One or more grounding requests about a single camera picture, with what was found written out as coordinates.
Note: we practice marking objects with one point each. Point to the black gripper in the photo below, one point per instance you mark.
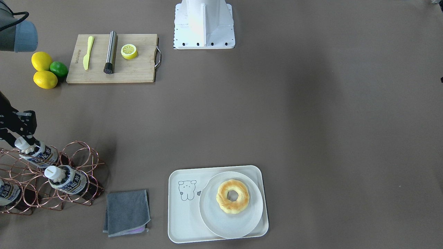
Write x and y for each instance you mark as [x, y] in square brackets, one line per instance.
[7, 121]

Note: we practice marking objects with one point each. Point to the tea bottle white cap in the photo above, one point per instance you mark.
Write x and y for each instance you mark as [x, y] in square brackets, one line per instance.
[38, 155]

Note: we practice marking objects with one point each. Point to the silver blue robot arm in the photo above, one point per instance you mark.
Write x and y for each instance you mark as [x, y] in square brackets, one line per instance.
[16, 35]

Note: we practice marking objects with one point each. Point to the cream serving tray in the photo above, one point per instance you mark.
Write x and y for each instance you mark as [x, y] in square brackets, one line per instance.
[194, 214]

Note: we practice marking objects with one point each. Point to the yellow lemon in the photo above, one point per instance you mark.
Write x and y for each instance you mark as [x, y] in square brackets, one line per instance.
[45, 79]
[41, 61]

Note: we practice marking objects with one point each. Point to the green lime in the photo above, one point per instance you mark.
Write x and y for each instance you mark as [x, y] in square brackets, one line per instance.
[59, 69]

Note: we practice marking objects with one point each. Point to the yellow plastic knife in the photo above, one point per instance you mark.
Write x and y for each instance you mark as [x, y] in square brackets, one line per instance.
[86, 58]

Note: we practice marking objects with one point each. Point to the wooden cutting board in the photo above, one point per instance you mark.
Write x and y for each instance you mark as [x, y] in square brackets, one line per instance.
[141, 69]

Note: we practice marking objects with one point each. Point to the half lemon slice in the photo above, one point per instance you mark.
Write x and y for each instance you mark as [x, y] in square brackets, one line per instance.
[129, 51]

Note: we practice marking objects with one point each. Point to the grey folded cloth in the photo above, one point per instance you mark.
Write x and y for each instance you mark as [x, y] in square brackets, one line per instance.
[127, 212]

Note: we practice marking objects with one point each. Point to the white round plate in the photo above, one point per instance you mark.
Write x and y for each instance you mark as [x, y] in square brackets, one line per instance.
[230, 226]

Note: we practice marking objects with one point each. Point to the copper wire bottle rack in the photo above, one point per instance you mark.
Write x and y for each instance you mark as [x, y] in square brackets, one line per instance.
[17, 170]

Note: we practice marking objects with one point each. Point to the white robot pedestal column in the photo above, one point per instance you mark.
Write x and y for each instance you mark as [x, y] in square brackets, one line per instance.
[203, 24]

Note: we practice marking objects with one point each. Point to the glazed ring donut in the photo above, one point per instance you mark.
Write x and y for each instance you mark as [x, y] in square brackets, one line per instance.
[232, 196]

